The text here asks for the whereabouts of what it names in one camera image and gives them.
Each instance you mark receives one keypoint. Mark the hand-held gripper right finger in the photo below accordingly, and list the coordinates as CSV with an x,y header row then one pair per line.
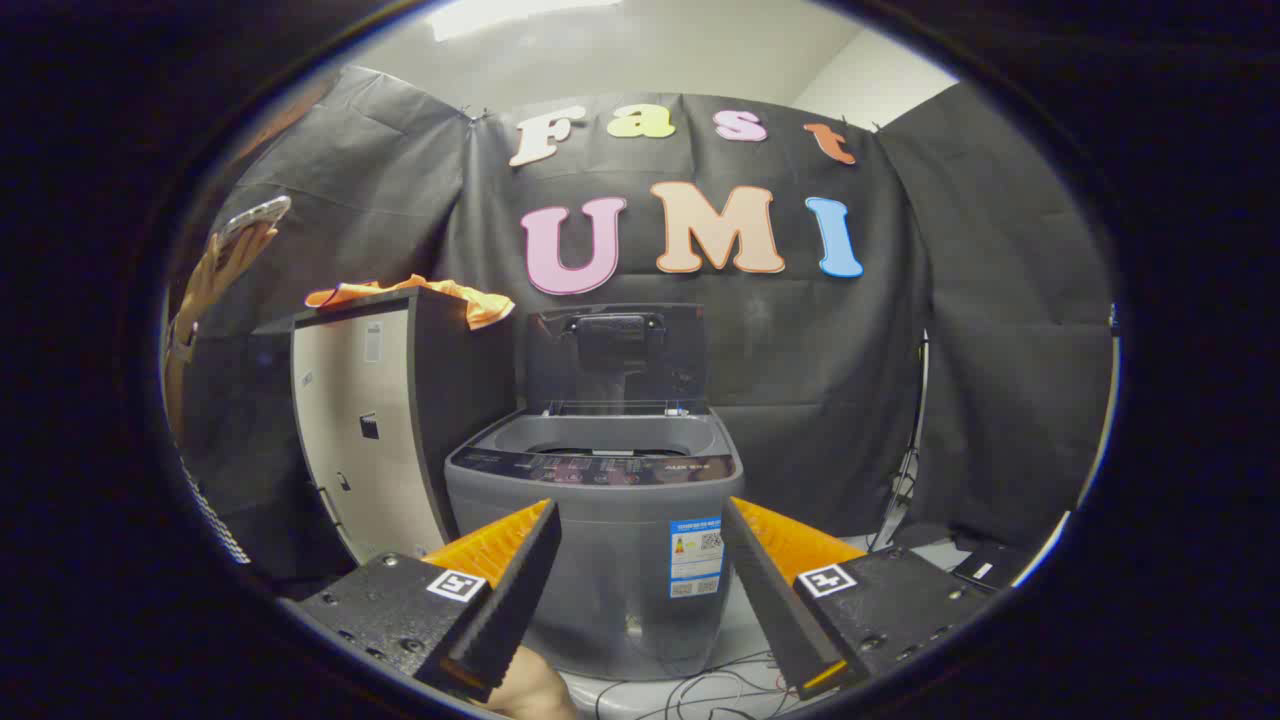
x,y
775,610

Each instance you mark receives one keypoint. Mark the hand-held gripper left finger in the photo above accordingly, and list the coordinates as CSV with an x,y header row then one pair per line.
x,y
510,610

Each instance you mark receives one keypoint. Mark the grey washing machine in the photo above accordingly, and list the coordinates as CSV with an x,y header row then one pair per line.
x,y
620,540

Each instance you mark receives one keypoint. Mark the orange button shirt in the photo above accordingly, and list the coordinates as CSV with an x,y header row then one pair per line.
x,y
480,303

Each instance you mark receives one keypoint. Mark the white smartphone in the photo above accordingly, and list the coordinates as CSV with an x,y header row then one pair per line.
x,y
255,215

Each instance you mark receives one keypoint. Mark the dark cabinet with white door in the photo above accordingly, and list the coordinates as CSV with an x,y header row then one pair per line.
x,y
450,400

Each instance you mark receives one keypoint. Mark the black backdrop cloth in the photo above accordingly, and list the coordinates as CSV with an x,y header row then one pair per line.
x,y
800,350

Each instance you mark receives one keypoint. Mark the person's striped garment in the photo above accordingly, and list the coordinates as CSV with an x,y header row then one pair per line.
x,y
215,515

